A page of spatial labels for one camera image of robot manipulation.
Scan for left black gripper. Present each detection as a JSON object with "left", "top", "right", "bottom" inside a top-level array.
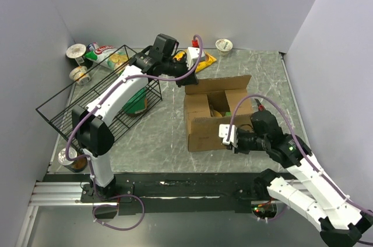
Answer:
[{"left": 163, "top": 54, "right": 199, "bottom": 88}]

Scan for red black utility knife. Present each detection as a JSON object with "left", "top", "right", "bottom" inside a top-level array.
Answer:
[{"left": 255, "top": 98, "right": 266, "bottom": 111}]

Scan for round yellow sponge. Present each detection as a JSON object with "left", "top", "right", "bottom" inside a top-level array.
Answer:
[{"left": 212, "top": 109, "right": 226, "bottom": 117}]

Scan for brown cardboard express box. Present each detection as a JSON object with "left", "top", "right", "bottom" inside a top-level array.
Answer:
[{"left": 184, "top": 75, "right": 251, "bottom": 152}]

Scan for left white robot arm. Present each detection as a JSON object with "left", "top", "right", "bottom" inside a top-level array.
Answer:
[{"left": 65, "top": 34, "right": 204, "bottom": 202}]

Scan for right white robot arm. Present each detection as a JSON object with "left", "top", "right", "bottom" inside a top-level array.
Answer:
[{"left": 219, "top": 110, "right": 372, "bottom": 246}]

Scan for yellow Lays chips bag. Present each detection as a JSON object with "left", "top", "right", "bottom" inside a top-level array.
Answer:
[{"left": 173, "top": 50, "right": 217, "bottom": 73}]

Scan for green lidded jar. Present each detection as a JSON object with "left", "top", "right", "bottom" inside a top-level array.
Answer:
[{"left": 122, "top": 88, "right": 147, "bottom": 117}]

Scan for white yogurt cup rear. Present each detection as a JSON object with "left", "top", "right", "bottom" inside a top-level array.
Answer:
[{"left": 215, "top": 38, "right": 233, "bottom": 56}]

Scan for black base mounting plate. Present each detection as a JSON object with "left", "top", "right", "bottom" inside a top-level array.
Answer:
[{"left": 80, "top": 173, "right": 280, "bottom": 218}]

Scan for green white chips bag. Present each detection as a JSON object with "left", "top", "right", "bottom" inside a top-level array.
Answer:
[{"left": 84, "top": 45, "right": 129, "bottom": 75}]

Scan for blue white small packet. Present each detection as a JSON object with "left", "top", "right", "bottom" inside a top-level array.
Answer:
[{"left": 87, "top": 43, "right": 100, "bottom": 54}]

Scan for white yogurt cup lying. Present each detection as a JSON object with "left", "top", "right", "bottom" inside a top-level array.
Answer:
[{"left": 69, "top": 66, "right": 91, "bottom": 86}]

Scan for white yogurt cup upright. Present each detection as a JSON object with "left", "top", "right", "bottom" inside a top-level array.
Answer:
[{"left": 66, "top": 44, "right": 86, "bottom": 66}]

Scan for metal tin can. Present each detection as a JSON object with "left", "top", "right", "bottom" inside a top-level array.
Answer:
[{"left": 58, "top": 147, "right": 87, "bottom": 173}]

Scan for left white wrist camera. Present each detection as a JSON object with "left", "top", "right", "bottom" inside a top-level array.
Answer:
[{"left": 186, "top": 47, "right": 200, "bottom": 70}]

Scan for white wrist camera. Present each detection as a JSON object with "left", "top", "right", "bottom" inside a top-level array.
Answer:
[
  {"left": 219, "top": 124, "right": 238, "bottom": 147},
  {"left": 186, "top": 47, "right": 200, "bottom": 70}
]

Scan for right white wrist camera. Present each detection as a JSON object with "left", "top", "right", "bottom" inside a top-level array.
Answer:
[{"left": 219, "top": 124, "right": 238, "bottom": 147}]

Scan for black wire rack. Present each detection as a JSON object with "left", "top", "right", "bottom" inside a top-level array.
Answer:
[{"left": 35, "top": 44, "right": 164, "bottom": 154}]

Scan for aluminium rail frame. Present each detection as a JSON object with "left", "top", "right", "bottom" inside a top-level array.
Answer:
[{"left": 28, "top": 181, "right": 88, "bottom": 207}]

